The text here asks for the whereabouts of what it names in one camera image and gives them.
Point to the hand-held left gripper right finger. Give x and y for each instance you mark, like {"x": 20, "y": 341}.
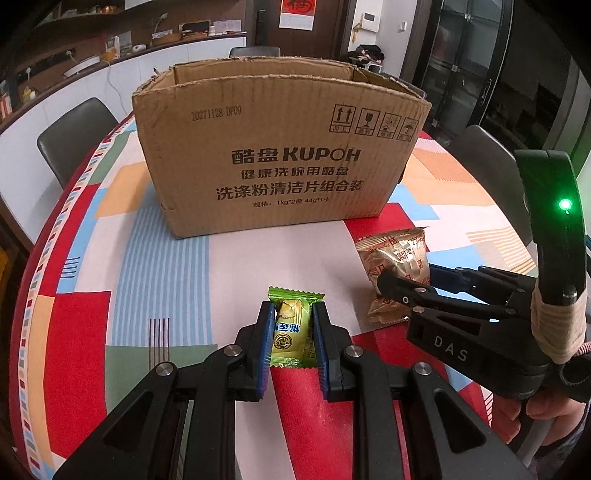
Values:
{"x": 323, "y": 350}

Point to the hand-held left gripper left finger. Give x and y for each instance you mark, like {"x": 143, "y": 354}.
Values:
{"x": 264, "y": 350}

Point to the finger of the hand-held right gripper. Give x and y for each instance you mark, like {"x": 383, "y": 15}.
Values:
{"x": 441, "y": 274}
{"x": 406, "y": 293}

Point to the green yellow snack packet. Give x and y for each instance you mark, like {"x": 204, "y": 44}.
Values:
{"x": 291, "y": 332}

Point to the gold snack packet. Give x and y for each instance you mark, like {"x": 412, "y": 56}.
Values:
{"x": 397, "y": 251}

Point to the brown cardboard box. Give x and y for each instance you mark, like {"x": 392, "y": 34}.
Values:
{"x": 277, "y": 138}

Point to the person's right hand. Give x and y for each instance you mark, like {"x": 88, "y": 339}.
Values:
{"x": 563, "y": 410}

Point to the dark grey dining chair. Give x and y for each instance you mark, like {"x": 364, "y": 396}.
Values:
{"x": 254, "y": 51}
{"x": 494, "y": 184}
{"x": 74, "y": 138}

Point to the black glass door cabinet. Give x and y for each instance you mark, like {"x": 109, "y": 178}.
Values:
{"x": 461, "y": 69}

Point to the black bag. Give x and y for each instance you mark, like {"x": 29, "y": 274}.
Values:
{"x": 364, "y": 53}

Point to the dark brown door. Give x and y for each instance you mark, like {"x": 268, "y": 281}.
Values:
{"x": 328, "y": 27}

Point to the small wicker basket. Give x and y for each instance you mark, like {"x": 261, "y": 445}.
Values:
{"x": 167, "y": 39}

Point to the black tablet screen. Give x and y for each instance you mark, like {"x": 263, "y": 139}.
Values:
{"x": 195, "y": 26}

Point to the white flat tray appliance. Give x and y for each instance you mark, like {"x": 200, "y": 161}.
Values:
{"x": 81, "y": 65}

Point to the white wall intercom panel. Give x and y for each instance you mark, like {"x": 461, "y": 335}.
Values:
{"x": 370, "y": 22}

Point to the red and white wall calendar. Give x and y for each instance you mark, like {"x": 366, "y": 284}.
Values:
{"x": 298, "y": 14}

